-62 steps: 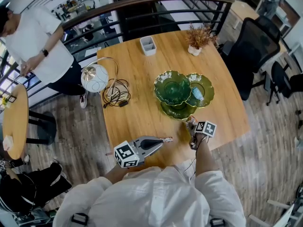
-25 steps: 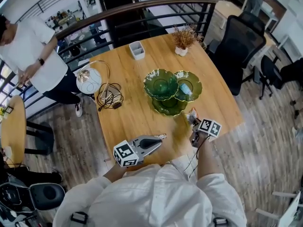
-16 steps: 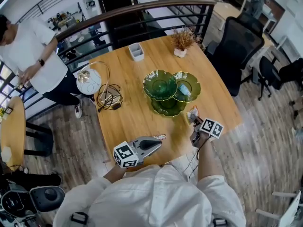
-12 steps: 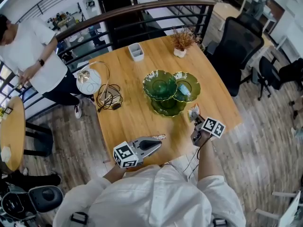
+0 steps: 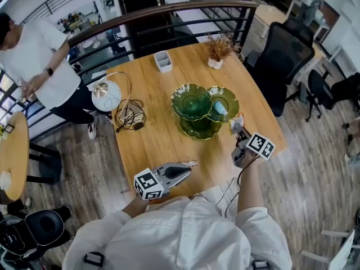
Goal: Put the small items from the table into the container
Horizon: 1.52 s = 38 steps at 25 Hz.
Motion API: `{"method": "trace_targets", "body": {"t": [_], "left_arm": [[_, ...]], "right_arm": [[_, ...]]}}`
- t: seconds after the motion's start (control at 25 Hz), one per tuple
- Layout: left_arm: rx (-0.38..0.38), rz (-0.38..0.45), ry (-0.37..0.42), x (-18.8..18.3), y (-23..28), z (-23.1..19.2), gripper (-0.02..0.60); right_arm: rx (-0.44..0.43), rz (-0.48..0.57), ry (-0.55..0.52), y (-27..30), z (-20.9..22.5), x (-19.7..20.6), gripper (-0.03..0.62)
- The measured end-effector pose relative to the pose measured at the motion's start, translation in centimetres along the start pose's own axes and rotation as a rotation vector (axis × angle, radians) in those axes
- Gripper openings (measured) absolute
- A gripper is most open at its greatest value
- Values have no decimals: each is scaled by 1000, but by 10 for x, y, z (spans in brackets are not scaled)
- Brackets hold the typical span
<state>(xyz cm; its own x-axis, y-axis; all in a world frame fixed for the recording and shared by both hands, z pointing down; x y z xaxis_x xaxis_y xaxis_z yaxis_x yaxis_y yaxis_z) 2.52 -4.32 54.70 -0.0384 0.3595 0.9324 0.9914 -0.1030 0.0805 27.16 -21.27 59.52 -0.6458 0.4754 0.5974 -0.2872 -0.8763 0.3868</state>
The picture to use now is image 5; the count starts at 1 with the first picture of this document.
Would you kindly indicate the green glass leaf-shaped container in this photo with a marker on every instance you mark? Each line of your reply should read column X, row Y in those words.
column 191, row 103

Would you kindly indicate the small black office chair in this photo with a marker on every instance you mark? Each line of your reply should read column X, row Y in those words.
column 317, row 91

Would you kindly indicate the white globe lamp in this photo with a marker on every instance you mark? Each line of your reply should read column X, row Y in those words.
column 106, row 96

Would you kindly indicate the dried plant in white vase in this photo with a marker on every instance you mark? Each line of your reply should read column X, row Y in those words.
column 218, row 51

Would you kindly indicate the white crumpled tissue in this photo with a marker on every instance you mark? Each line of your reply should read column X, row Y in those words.
column 5, row 180

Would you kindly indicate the round wooden side table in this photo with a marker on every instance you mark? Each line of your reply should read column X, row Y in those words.
column 14, row 156

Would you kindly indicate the small dark picture frame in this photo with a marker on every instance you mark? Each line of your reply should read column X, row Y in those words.
column 9, row 128

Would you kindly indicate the black padded stool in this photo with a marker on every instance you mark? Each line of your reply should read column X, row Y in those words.
column 39, row 229

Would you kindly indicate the person's white shirt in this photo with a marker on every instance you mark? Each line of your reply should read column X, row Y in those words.
column 180, row 235

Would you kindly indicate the white frame chair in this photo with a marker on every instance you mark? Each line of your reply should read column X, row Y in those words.
column 341, row 252

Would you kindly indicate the black railing with wooden handrail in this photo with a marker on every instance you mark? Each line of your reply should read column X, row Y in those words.
column 157, row 13

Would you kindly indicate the small blue item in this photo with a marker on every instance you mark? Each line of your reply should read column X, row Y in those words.
column 220, row 107

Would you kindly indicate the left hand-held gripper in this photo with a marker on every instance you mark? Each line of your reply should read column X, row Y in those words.
column 147, row 183

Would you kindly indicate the person's right forearm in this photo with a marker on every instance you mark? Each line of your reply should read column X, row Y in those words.
column 250, row 187

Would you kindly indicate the person's left forearm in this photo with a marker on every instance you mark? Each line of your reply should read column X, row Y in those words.
column 136, row 208

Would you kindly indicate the large black office chair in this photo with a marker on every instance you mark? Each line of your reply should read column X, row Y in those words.
column 281, row 63

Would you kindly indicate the small orange white packet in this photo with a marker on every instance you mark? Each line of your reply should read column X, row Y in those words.
column 235, row 121

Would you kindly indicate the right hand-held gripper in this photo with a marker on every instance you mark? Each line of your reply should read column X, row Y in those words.
column 258, row 148

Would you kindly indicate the white divided desk organizer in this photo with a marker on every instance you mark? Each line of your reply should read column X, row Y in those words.
column 163, row 62

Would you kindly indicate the small striped snack bar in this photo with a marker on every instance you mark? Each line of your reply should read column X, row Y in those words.
column 189, row 162

